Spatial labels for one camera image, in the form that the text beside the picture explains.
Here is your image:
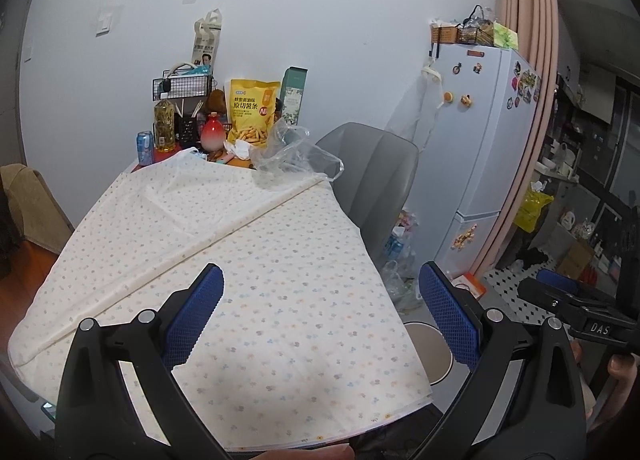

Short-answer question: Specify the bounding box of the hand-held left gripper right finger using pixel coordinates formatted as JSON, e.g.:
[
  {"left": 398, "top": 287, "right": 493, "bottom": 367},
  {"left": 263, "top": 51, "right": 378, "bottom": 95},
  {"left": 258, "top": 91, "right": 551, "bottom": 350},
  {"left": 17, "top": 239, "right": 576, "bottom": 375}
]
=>
[{"left": 419, "top": 261, "right": 586, "bottom": 460}]

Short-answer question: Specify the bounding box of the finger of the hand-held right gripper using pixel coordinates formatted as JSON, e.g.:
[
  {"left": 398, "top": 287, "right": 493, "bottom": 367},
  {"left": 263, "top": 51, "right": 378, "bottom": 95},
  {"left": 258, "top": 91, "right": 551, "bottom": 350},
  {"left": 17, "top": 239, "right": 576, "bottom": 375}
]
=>
[{"left": 517, "top": 269, "right": 581, "bottom": 323}]

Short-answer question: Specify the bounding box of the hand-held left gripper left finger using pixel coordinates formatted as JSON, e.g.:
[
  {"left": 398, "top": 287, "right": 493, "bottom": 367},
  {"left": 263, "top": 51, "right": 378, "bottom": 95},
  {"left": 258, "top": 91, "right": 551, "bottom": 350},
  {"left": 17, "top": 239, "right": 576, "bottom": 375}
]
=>
[{"left": 57, "top": 264, "right": 226, "bottom": 460}]

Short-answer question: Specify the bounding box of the round white trash bin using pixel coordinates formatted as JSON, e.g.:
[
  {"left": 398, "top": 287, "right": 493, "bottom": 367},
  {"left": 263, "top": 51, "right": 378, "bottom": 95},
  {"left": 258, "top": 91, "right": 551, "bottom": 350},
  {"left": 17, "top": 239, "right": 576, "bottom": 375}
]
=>
[{"left": 404, "top": 321, "right": 455, "bottom": 387}]

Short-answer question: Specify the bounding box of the person's right hand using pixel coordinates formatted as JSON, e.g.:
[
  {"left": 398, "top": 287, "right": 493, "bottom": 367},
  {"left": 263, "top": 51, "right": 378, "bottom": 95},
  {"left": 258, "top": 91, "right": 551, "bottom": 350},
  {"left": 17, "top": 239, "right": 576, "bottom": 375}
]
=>
[{"left": 571, "top": 340, "right": 640, "bottom": 411}]

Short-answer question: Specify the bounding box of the large cardboard box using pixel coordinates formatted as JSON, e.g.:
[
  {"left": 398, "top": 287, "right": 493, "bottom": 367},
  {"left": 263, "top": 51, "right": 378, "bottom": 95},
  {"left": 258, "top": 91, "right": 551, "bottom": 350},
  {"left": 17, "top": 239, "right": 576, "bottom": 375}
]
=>
[{"left": 556, "top": 239, "right": 597, "bottom": 281}]

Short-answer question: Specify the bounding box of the white orange box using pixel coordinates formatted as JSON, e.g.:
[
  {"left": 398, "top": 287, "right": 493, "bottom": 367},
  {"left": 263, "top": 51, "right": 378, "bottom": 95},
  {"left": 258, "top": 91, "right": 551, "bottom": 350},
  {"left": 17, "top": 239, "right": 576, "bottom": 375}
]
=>
[{"left": 452, "top": 274, "right": 486, "bottom": 298}]

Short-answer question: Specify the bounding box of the clear bag of bottles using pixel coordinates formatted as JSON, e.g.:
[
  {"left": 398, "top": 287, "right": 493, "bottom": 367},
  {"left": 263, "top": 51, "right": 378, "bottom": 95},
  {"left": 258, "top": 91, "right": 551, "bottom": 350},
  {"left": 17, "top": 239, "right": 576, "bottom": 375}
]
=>
[{"left": 382, "top": 260, "right": 423, "bottom": 311}]

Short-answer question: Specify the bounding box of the yellow plastic bag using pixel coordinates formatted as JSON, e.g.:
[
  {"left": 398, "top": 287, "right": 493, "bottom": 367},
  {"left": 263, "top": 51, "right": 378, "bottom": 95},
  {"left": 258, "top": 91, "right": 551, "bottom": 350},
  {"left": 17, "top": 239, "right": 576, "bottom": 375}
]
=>
[{"left": 515, "top": 187, "right": 555, "bottom": 233}]

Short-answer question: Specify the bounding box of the plastic water bottle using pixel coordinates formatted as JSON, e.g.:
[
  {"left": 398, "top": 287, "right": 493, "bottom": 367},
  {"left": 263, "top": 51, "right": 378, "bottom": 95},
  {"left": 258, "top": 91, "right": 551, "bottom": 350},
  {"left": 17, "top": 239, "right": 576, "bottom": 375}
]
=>
[{"left": 385, "top": 232, "right": 416, "bottom": 261}]

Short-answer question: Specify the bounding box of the cream dotted tablecloth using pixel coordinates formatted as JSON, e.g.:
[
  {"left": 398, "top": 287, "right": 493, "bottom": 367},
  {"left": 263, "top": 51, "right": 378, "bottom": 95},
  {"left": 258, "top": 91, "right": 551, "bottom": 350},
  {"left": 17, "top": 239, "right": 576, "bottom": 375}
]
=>
[{"left": 7, "top": 150, "right": 433, "bottom": 453}]

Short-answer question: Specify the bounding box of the white refrigerator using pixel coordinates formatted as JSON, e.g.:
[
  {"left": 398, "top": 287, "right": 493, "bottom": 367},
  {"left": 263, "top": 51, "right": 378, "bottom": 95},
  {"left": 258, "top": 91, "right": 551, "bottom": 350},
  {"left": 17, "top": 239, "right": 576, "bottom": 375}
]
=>
[{"left": 432, "top": 45, "right": 543, "bottom": 281}]

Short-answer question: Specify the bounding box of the grey chair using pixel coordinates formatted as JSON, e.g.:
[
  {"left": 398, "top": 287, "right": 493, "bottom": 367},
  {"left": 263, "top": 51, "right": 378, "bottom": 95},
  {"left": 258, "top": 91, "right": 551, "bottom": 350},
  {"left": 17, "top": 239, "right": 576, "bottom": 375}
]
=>
[{"left": 315, "top": 122, "right": 420, "bottom": 271}]

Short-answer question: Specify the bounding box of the small crumpled white tissue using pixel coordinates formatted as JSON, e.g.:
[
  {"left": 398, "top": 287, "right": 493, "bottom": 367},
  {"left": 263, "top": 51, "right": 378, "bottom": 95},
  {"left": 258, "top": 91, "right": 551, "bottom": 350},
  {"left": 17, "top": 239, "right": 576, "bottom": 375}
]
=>
[{"left": 226, "top": 139, "right": 257, "bottom": 161}]

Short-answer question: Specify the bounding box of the blue drink can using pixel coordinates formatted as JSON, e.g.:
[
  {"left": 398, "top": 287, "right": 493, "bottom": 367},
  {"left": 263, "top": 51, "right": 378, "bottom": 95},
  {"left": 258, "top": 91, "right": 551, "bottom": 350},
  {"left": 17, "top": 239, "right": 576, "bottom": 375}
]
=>
[{"left": 136, "top": 130, "right": 155, "bottom": 167}]

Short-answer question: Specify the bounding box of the red white peach-shaped bottle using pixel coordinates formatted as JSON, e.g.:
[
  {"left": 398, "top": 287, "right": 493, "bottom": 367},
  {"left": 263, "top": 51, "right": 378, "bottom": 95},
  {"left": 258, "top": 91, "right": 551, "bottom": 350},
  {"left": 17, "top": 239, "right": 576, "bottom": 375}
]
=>
[{"left": 199, "top": 111, "right": 226, "bottom": 152}]

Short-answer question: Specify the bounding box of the black mesh pen holder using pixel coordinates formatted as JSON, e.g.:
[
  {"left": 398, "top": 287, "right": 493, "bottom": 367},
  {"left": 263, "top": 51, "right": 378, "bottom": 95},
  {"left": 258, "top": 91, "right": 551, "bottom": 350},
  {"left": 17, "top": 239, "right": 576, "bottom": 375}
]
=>
[{"left": 177, "top": 115, "right": 201, "bottom": 143}]

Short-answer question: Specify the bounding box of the clear plastic bag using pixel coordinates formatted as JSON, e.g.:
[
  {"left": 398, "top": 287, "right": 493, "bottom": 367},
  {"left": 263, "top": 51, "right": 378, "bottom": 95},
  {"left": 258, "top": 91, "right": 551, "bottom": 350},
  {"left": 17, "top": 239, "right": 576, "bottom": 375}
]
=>
[{"left": 248, "top": 120, "right": 346, "bottom": 188}]

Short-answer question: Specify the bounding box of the cooking oil bottle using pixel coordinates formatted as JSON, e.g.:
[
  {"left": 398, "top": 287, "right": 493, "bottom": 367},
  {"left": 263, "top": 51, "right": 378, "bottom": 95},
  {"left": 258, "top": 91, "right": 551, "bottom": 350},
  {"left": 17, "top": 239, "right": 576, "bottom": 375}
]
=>
[{"left": 153, "top": 99, "right": 177, "bottom": 151}]

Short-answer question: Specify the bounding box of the beige armchair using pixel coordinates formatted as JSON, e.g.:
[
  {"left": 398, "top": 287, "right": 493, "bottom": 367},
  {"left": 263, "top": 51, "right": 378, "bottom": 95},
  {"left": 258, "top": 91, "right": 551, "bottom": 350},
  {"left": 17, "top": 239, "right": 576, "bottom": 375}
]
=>
[{"left": 0, "top": 163, "right": 76, "bottom": 256}]

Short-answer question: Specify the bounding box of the white hanging tote bag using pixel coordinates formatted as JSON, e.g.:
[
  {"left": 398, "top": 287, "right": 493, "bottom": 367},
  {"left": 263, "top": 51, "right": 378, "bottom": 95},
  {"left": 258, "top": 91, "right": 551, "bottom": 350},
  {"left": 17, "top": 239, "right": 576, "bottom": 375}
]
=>
[{"left": 385, "top": 67, "right": 446, "bottom": 148}]

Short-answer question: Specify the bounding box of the yellow snack bag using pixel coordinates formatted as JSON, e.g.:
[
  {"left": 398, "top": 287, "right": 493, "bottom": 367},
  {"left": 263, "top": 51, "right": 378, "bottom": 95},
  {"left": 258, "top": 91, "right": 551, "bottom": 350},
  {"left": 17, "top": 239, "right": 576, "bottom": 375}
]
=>
[{"left": 227, "top": 78, "right": 282, "bottom": 148}]

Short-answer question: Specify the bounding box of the brown plush toy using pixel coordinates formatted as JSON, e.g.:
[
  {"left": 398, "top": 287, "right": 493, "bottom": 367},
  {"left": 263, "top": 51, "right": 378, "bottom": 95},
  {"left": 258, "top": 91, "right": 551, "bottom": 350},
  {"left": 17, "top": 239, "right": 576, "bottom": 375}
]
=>
[{"left": 206, "top": 88, "right": 228, "bottom": 116}]

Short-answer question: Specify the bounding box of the green white carton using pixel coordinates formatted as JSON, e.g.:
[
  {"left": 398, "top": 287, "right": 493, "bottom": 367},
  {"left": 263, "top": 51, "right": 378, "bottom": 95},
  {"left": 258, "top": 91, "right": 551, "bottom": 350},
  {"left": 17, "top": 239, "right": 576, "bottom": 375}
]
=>
[{"left": 277, "top": 67, "right": 308, "bottom": 128}]

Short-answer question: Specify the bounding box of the green box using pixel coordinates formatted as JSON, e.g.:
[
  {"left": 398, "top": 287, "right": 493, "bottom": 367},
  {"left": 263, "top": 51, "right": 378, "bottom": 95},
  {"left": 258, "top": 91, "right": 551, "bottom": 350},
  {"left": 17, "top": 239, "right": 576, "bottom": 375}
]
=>
[{"left": 492, "top": 21, "right": 518, "bottom": 49}]

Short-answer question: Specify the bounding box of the beige paper bag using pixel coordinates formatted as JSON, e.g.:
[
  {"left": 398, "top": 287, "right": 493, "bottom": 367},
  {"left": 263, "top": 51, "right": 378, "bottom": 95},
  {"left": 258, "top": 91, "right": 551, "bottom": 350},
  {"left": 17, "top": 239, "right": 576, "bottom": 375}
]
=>
[{"left": 192, "top": 7, "right": 223, "bottom": 76}]

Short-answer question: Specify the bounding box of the brown wicker basket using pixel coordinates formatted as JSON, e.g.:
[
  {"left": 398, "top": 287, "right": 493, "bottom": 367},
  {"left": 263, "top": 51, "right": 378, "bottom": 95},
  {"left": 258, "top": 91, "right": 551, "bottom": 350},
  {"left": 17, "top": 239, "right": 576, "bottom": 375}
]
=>
[{"left": 430, "top": 25, "right": 461, "bottom": 45}]

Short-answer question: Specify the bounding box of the small black wire basket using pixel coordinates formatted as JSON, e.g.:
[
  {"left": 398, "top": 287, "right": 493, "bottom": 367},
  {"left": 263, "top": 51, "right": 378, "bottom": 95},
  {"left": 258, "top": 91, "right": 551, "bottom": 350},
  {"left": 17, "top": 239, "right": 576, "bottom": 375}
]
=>
[{"left": 457, "top": 5, "right": 496, "bottom": 46}]

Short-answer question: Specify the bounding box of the white wall switch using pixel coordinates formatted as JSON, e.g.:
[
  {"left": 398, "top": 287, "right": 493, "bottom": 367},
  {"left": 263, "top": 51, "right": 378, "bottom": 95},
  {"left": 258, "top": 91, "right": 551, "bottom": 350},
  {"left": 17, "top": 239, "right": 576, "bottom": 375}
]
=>
[{"left": 96, "top": 10, "right": 122, "bottom": 37}]

